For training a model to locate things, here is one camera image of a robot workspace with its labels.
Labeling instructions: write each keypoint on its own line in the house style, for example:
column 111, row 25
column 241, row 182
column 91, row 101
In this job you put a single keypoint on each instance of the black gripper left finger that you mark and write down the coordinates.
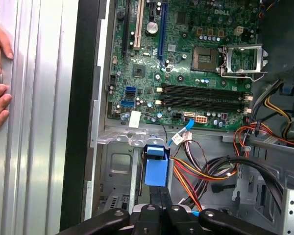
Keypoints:
column 147, row 220

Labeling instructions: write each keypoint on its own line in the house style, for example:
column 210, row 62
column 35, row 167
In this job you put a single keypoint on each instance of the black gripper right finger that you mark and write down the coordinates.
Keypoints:
column 183, row 220

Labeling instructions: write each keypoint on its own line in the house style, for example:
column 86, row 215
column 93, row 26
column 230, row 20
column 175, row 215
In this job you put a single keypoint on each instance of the hard disk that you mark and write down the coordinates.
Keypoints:
column 156, row 171

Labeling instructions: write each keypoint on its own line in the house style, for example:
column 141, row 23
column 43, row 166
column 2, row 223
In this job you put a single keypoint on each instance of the grey metal disk bay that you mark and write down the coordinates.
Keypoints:
column 120, row 171

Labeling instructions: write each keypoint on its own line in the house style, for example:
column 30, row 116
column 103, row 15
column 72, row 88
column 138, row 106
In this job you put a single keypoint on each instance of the person's left hand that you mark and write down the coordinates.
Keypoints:
column 0, row 41

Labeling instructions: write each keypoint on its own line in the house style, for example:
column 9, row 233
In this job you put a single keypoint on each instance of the white paper sticker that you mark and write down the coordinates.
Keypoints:
column 134, row 118

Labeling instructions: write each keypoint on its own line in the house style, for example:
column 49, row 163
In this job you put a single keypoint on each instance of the black RAM slot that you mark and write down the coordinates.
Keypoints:
column 201, row 92
column 201, row 99
column 201, row 86
column 201, row 105

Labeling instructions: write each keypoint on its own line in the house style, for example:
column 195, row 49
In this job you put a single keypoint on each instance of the blue data port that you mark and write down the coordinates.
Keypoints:
column 127, row 103
column 130, row 91

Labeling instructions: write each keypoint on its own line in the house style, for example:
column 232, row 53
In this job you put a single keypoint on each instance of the black open PC case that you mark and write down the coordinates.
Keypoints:
column 80, row 98

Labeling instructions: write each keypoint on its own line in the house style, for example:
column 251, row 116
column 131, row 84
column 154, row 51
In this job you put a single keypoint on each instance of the black square chipset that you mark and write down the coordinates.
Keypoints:
column 139, row 71

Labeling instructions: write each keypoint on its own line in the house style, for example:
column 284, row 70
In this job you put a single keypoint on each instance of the metal locking lever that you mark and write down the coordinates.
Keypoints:
column 235, row 76

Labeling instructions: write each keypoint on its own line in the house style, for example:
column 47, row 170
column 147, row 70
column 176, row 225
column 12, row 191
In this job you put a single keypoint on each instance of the green motherboard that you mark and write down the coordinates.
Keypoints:
column 181, row 61

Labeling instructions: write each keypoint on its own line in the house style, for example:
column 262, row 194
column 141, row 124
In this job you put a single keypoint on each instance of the CPU socket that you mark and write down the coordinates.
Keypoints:
column 204, row 58

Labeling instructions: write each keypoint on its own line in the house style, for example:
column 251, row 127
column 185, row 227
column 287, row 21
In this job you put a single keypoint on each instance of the metal socket cover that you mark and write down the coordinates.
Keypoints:
column 245, row 46

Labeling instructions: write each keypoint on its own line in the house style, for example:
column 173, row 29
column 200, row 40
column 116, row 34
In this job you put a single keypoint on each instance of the blue expansion slot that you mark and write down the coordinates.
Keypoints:
column 162, row 34

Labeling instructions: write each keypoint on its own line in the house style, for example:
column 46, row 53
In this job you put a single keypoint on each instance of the black expansion slot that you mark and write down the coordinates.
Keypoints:
column 125, row 29

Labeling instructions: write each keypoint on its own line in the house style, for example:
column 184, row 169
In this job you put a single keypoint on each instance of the silver coin battery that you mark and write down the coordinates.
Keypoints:
column 152, row 27

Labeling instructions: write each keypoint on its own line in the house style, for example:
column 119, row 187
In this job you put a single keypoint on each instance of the white expansion slot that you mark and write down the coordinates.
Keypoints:
column 139, row 24

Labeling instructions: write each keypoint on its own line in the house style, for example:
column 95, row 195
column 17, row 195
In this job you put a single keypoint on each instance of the grey power supply unit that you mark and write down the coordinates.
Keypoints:
column 281, row 36

